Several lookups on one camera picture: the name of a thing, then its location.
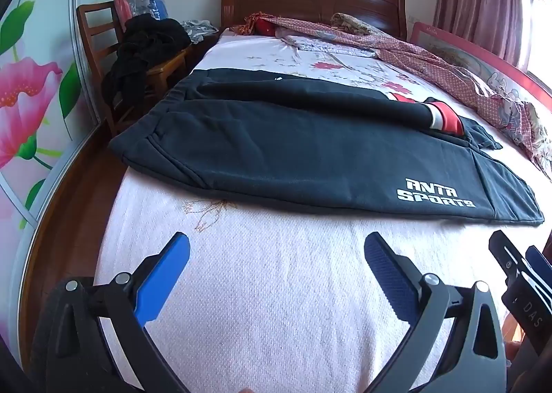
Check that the bed with pink floral sheet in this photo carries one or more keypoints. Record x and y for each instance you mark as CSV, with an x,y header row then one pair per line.
x,y
267,289

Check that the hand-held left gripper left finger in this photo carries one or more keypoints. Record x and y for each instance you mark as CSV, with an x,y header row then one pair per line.
x,y
166,272

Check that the beige floral pillow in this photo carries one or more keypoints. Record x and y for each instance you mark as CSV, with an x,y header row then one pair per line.
x,y
349,23

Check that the wooden nightstand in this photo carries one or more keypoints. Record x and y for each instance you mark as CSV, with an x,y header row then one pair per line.
x,y
200,52

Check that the red patterned blanket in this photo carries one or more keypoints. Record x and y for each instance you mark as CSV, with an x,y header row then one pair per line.
x,y
431,61

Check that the folded pale printed cloth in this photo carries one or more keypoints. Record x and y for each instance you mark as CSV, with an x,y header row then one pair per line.
x,y
319,44

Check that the grey patterned cloth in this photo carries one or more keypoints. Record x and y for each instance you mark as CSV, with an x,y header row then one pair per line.
x,y
199,29

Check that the dark sports pants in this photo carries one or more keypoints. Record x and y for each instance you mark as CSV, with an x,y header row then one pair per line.
x,y
302,160

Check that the small red cloth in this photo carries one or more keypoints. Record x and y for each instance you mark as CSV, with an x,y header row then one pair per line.
x,y
264,27

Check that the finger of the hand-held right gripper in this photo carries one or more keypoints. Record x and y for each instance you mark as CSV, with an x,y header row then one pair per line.
x,y
540,261
504,253

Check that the pile of black clothes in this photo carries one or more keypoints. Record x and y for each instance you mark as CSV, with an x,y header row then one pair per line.
x,y
146,48

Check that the red white black garment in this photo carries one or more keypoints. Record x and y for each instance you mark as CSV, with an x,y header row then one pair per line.
x,y
444,117

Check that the floral wardrobe door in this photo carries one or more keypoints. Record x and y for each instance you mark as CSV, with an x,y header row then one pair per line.
x,y
39,86

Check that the pink bed guard rail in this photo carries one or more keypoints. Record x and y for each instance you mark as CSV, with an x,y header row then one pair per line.
x,y
465,52

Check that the wooden chair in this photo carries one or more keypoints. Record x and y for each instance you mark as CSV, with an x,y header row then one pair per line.
x,y
92,30

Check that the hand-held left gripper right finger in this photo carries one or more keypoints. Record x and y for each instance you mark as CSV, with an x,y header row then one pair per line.
x,y
388,272

